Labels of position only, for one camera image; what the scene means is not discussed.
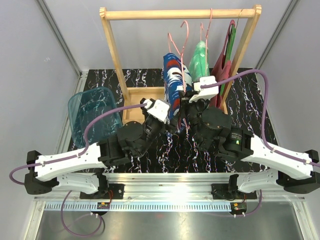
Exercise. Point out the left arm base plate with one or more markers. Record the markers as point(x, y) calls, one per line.
point(115, 192)

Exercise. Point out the green patterned trousers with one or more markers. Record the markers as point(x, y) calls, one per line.
point(199, 65)

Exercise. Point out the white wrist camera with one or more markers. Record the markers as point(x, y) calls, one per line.
point(159, 109)
point(204, 93)

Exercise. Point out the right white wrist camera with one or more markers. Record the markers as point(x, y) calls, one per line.
point(204, 93)

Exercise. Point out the maroon garment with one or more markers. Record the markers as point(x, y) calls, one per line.
point(219, 71)

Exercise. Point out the wooden clothes rack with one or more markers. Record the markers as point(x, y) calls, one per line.
point(138, 83)

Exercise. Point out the aluminium mounting rail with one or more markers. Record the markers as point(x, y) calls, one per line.
point(156, 192)

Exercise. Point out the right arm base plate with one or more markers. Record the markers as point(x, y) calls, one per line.
point(221, 191)

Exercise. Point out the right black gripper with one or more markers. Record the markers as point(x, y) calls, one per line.
point(185, 105)

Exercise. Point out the green hanger with metal hook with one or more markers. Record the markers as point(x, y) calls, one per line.
point(230, 40)

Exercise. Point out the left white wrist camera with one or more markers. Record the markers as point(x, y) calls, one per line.
point(159, 109)

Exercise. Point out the translucent blue plastic bin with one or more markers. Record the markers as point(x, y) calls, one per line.
point(84, 107)

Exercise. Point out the blue patterned trousers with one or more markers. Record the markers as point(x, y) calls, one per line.
point(173, 73)

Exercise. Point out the black marbled table mat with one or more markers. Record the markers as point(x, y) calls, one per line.
point(177, 153)

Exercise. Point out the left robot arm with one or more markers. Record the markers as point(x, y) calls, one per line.
point(48, 172)

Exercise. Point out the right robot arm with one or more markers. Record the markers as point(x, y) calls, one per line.
point(212, 130)

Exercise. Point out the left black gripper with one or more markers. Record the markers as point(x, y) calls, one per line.
point(167, 128)

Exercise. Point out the pink wire hanger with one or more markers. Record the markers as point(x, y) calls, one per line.
point(207, 37)
point(172, 48)

